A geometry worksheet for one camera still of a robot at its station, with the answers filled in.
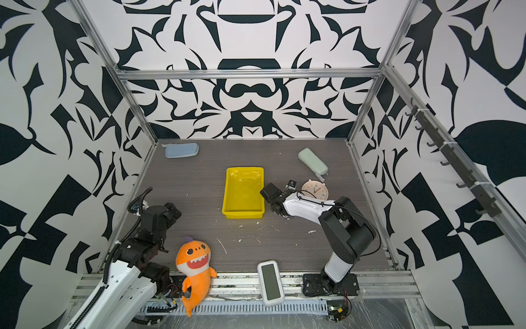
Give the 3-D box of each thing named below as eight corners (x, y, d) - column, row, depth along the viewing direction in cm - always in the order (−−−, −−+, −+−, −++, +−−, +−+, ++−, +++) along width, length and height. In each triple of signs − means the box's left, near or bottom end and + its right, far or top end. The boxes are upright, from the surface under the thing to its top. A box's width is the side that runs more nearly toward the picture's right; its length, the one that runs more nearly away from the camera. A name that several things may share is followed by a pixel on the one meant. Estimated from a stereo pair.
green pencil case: (319, 178, 105) (320, 175, 103) (295, 155, 115) (296, 152, 113) (330, 171, 108) (331, 168, 106) (306, 149, 118) (307, 146, 116)
